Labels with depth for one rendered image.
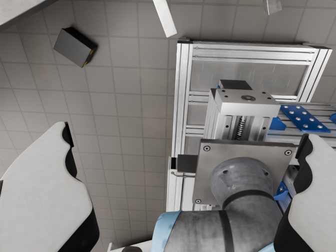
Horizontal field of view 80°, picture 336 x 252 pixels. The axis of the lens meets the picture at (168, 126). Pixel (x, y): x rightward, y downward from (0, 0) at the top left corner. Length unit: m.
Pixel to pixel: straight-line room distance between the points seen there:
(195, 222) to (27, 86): 1.69
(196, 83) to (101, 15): 0.73
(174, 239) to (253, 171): 0.23
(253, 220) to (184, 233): 0.13
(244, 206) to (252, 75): 1.00
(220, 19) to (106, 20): 0.72
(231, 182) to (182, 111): 0.91
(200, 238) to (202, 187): 0.20
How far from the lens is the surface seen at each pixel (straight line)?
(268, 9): 0.60
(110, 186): 2.26
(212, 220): 0.42
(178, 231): 0.41
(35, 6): 0.86
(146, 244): 2.78
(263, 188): 0.50
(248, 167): 0.51
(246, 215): 0.44
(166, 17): 0.59
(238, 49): 1.28
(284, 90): 1.46
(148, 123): 1.67
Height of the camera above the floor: 1.42
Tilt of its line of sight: 58 degrees down
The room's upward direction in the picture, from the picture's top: 175 degrees counter-clockwise
